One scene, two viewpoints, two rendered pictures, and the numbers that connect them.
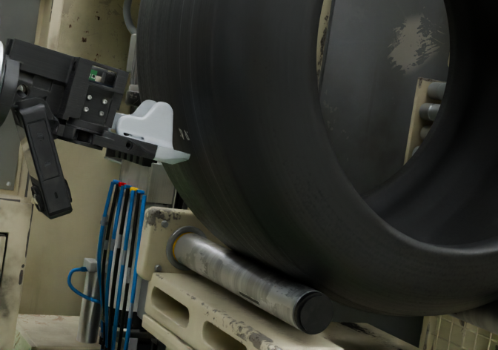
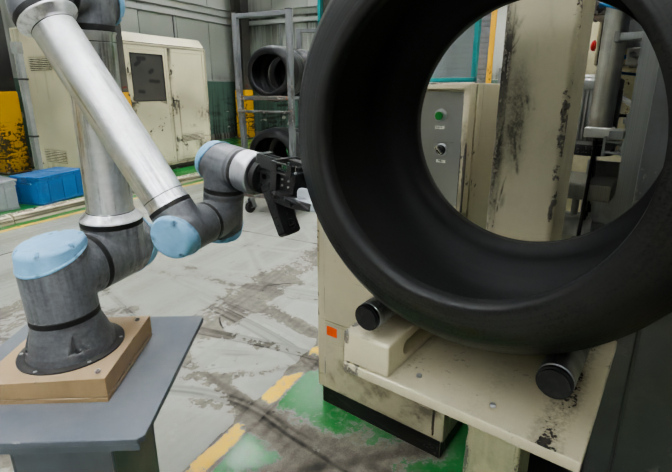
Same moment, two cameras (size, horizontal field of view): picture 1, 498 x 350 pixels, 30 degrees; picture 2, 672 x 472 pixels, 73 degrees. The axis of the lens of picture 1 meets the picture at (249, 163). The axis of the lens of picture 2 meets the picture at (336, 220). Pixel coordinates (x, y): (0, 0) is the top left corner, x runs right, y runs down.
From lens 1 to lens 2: 92 cm
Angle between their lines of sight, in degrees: 64
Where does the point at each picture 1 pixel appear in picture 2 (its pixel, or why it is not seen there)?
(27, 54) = (261, 159)
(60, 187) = (279, 222)
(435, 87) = not seen: outside the picture
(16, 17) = (454, 111)
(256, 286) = not seen: hidden behind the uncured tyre
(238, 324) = not seen: hidden behind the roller
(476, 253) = (466, 308)
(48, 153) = (272, 206)
